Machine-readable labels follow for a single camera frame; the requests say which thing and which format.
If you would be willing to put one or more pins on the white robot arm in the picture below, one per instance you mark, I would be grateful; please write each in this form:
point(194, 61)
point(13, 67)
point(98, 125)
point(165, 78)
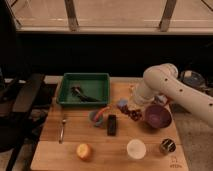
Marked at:
point(163, 79)

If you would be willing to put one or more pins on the green plastic tray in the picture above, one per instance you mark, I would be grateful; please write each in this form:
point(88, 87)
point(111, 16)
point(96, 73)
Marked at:
point(94, 85)

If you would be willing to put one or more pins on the dark utensil in tray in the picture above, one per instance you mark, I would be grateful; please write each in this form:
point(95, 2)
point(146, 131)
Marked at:
point(77, 91)

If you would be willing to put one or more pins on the blue sponge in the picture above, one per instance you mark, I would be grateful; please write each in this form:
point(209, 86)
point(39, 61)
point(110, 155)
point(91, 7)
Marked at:
point(122, 103)

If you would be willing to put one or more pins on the orange pink stick toy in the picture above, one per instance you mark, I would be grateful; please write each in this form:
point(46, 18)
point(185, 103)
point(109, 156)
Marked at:
point(100, 113)

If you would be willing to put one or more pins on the black rectangular block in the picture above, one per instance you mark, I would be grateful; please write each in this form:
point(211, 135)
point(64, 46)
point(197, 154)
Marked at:
point(111, 125)

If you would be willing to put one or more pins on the purple bowl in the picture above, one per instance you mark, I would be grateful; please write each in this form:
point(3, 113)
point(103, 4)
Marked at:
point(157, 116)

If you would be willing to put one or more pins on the orange fruit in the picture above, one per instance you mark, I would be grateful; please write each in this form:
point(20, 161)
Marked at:
point(84, 151)

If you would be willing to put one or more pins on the white round cup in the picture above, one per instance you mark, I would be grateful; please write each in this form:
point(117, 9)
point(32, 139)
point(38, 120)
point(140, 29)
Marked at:
point(136, 149)

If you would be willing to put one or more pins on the black office chair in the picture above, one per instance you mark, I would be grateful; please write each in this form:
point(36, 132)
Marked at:
point(19, 88)

